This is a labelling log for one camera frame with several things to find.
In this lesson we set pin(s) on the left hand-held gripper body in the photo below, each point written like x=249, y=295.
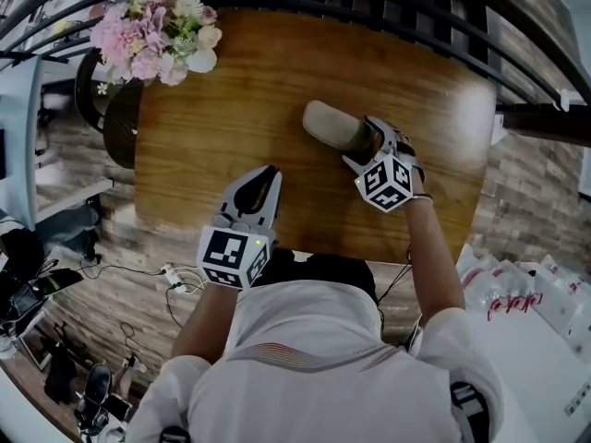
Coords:
x=226, y=252

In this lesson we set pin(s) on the black round-back chair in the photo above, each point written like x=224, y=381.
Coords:
x=122, y=127

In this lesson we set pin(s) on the white vase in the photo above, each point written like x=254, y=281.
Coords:
x=201, y=60

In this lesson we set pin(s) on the person's black trousers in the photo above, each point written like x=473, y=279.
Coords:
x=323, y=270

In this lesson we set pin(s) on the pink white flower bouquet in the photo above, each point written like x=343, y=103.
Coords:
x=148, y=35

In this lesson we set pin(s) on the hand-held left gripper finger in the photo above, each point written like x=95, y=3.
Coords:
x=275, y=201
x=240, y=187

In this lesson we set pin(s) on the white plastic bags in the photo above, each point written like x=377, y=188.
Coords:
x=485, y=275

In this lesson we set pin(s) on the white paper sheet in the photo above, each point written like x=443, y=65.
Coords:
x=498, y=129

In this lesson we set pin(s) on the person's right forearm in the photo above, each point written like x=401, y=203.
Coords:
x=429, y=256

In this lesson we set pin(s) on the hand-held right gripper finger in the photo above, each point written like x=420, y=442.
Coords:
x=383, y=132
x=359, y=166

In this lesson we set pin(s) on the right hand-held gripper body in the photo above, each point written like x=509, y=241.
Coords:
x=385, y=183

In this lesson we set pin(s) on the white railing clip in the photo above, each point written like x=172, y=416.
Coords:
x=561, y=99

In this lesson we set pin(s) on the person's left forearm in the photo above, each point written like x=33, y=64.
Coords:
x=203, y=321

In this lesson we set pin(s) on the person in beige clothes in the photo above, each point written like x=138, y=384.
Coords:
x=323, y=376

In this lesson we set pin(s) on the red-printed plastic bag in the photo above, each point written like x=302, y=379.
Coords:
x=517, y=302

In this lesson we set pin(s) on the white power strip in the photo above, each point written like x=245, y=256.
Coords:
x=173, y=276

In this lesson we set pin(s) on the black and green device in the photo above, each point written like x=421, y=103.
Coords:
x=55, y=282

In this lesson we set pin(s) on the white cardboard box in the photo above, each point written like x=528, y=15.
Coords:
x=554, y=293

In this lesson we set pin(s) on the white rectangular panel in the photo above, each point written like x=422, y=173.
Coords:
x=585, y=173
x=575, y=12

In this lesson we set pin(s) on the white table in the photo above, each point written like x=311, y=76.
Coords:
x=23, y=155

